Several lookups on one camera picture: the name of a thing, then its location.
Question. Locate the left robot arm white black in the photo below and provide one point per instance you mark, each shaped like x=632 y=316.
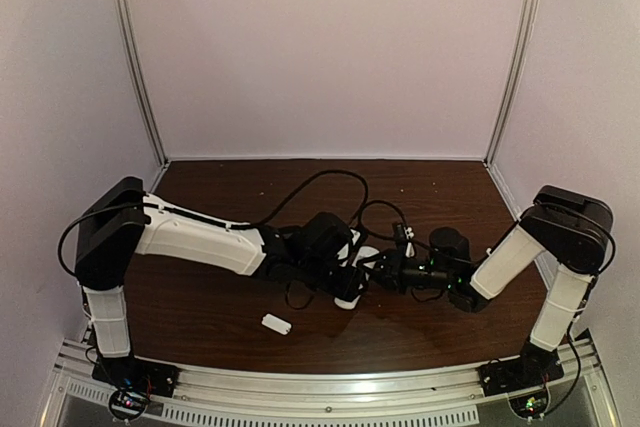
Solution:
x=128 y=221

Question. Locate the aluminium corner post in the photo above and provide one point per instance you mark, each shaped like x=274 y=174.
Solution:
x=527 y=18
x=134 y=65

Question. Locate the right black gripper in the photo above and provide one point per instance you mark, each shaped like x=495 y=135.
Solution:
x=388 y=270

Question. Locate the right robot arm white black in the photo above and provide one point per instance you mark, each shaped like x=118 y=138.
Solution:
x=566 y=235

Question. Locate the left aluminium corner post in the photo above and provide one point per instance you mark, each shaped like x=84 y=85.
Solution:
x=134 y=65

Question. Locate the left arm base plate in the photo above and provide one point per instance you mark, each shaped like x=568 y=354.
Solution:
x=142 y=376

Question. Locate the circuit board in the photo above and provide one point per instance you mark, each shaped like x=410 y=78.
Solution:
x=530 y=405
x=127 y=405

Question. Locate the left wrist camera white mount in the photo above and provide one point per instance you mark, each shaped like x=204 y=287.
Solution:
x=347 y=251

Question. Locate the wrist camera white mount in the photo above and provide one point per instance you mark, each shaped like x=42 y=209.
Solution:
x=347 y=251
x=402 y=237

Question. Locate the white battery cover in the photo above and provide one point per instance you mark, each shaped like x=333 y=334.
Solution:
x=276 y=324

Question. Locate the right circuit board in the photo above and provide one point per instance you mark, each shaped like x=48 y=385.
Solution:
x=530 y=405

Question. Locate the white remote control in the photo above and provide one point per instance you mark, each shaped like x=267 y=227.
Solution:
x=351 y=282

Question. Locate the right aluminium corner post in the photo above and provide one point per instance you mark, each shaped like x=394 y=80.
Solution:
x=527 y=18

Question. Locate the front aluminium rail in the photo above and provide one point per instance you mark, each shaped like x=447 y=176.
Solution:
x=449 y=396

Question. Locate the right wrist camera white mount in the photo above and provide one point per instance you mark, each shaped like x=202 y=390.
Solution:
x=402 y=237

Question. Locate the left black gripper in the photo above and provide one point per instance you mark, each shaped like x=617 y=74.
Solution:
x=351 y=285

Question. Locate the left circuit board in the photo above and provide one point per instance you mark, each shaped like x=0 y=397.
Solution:
x=127 y=405

